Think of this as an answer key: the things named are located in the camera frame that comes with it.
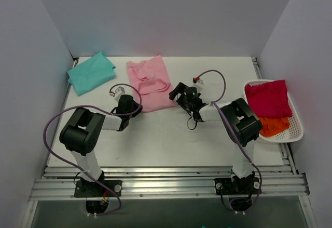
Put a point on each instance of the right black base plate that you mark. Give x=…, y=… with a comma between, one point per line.
x=232, y=186

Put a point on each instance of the aluminium rail frame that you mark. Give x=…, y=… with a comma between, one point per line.
x=168, y=182

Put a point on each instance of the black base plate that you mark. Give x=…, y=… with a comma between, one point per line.
x=232, y=186
x=86, y=189

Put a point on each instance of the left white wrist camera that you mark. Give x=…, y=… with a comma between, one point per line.
x=117, y=93

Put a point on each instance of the magenta t-shirt in basket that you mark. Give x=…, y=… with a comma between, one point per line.
x=269, y=99

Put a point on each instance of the orange t-shirt in basket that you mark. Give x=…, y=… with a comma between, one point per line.
x=273, y=126

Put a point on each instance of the pink t-shirt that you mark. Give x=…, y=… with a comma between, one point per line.
x=152, y=84

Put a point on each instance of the white plastic basket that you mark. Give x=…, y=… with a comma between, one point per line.
x=293, y=133

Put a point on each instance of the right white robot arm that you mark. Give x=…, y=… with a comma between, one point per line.
x=241, y=123

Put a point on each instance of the teal folded t-shirt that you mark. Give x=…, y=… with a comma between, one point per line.
x=91, y=74

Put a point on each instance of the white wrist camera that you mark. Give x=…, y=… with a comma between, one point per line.
x=198, y=84
x=117, y=93

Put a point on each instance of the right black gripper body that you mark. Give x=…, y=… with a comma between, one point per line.
x=180, y=93

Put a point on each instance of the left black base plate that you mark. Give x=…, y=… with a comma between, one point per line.
x=86, y=189

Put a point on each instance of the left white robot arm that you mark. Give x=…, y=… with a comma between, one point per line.
x=81, y=132

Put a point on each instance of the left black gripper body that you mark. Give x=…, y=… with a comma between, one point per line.
x=135, y=109

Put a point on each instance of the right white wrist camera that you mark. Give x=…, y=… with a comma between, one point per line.
x=198, y=84

